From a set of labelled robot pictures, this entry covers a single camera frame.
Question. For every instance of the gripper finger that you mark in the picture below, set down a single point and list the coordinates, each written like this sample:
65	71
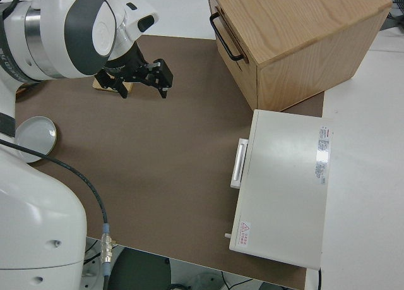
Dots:
162	76
123	88

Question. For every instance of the small wooden block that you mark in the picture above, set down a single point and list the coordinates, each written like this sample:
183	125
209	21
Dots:
109	88

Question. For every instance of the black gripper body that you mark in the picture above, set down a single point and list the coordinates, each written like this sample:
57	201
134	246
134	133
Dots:
126	65

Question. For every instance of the white toaster oven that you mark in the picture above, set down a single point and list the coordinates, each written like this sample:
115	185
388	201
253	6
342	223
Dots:
284	189

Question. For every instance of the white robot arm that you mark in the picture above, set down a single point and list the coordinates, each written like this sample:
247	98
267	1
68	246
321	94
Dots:
41	208

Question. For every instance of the wooden drawer box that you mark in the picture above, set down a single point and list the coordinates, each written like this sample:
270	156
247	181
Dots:
300	34

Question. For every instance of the dark round pedestal base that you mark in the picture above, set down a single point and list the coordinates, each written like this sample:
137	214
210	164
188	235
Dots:
142	271

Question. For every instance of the brown table mat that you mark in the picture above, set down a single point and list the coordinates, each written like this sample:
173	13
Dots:
158	138

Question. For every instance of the gray round plate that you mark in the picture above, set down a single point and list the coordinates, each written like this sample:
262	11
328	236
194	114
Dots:
34	138

